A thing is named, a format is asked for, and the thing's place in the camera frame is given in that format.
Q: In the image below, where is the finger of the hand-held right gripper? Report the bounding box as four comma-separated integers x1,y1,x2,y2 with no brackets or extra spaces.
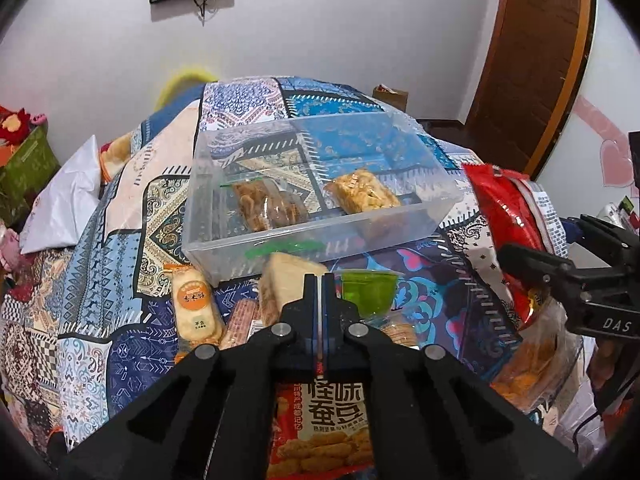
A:
560,214,640,273
499,242,583,306

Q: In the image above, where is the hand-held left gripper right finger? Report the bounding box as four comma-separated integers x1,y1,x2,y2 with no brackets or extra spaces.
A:
320,273,583,480

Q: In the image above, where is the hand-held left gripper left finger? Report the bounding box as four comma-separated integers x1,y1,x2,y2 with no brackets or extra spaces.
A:
60,274,319,480

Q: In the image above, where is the beige cake slice packet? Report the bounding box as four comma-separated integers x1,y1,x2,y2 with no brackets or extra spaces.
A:
257,252,331,328

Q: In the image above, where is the green jelly cup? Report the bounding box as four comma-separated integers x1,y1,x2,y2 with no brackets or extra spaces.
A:
334,270,403,323

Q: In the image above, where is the green snack packet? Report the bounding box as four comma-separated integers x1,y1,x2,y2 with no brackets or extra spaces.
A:
245,240,326,260

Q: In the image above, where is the corn sausage packet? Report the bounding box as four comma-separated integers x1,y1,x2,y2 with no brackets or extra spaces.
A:
219,297,263,352

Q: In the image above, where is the round cracker packet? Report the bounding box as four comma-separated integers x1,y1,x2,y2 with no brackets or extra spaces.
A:
372,312,426,350

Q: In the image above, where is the clear plastic container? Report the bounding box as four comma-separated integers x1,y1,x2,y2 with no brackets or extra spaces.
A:
181,110,466,286

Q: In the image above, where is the brown twisted snack packet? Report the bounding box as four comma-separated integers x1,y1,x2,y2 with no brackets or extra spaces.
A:
231,179,311,233

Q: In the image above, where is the orange label rice cracker packet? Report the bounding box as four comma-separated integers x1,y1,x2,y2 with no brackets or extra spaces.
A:
167,265,226,348

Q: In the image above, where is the red orange printed snack packet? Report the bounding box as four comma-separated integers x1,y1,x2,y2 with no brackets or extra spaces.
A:
267,377,376,480

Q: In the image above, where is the yellow crispy snack packet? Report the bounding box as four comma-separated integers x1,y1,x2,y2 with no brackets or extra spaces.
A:
324,169,403,217

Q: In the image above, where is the clear bag of orange snacks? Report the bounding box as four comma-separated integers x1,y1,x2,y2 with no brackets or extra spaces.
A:
487,300,588,411

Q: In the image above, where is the large red snack bag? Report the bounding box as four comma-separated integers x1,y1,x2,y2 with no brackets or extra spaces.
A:
462,162,571,331

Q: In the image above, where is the patchwork blanket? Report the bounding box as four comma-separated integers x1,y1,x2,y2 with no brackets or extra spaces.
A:
0,76,576,461

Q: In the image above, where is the brown wooden door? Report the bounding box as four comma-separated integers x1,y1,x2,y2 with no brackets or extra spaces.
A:
462,0,598,181

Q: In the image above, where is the cardboard box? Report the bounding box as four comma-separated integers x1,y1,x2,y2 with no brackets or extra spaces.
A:
371,85,410,111

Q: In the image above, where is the yellow foam tube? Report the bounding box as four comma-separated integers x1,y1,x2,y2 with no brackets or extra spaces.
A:
156,66,221,110

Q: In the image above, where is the green storage box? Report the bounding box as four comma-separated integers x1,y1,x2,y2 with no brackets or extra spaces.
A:
0,122,62,226

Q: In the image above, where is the red plush toy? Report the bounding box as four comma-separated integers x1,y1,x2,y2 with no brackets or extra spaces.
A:
0,105,48,147

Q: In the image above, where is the pink heart wall sticker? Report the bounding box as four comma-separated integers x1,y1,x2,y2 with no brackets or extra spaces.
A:
572,95,638,188

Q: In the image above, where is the black monitor cable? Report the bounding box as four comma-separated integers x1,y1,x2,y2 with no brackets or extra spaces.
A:
192,0,221,26

